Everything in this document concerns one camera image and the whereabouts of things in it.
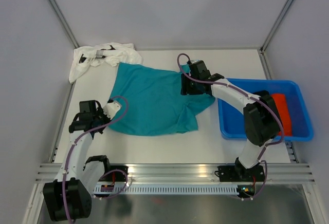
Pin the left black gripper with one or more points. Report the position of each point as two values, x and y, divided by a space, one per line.
100 112

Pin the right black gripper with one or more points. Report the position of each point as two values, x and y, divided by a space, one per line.
187 89

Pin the teal t-shirt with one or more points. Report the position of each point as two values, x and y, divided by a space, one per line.
152 104

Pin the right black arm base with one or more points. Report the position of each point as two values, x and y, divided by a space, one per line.
230 173

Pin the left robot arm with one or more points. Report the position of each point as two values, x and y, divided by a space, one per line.
69 195

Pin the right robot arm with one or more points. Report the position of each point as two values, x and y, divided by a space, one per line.
261 118

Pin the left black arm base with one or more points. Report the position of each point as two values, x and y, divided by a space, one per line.
116 173

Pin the blue plastic bin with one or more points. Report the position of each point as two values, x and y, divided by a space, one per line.
232 121

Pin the white t-shirt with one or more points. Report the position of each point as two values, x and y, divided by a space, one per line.
93 56

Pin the rolled black t-shirt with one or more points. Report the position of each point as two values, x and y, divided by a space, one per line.
263 94

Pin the rolled orange t-shirt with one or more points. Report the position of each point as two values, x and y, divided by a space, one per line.
281 103

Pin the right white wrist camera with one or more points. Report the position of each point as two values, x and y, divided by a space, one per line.
192 61

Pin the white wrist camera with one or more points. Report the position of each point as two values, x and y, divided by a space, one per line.
192 61
111 108

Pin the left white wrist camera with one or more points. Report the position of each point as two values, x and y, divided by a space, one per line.
111 108

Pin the aluminium mounting rail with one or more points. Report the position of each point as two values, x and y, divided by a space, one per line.
277 173

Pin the white slotted cable duct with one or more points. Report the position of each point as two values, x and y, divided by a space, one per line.
187 189

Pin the left aluminium frame post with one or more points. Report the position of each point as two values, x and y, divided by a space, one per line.
64 24

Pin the aluminium frame post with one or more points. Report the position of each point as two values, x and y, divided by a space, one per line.
279 20
64 24

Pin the right aluminium frame post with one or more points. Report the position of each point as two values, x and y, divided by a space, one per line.
279 20

